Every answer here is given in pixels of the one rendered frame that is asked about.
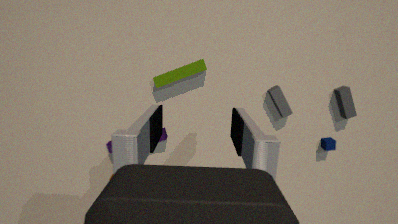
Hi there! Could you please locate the lime green rod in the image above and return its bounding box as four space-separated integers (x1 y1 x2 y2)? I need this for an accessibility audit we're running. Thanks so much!
153 59 207 88

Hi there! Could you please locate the purple rod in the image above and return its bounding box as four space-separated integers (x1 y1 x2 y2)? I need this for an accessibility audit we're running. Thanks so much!
106 128 168 153

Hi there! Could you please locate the grey rectangular block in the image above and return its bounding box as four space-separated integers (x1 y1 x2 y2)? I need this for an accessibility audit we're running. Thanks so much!
267 85 293 118
334 86 357 119

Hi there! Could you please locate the small blue block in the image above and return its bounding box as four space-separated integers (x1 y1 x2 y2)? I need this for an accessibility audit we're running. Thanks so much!
321 137 336 151

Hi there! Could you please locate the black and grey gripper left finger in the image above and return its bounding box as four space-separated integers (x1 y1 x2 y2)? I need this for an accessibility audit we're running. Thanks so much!
111 104 163 174

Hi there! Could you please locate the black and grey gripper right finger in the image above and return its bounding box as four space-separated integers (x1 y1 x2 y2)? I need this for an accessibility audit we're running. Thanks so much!
231 108 280 180

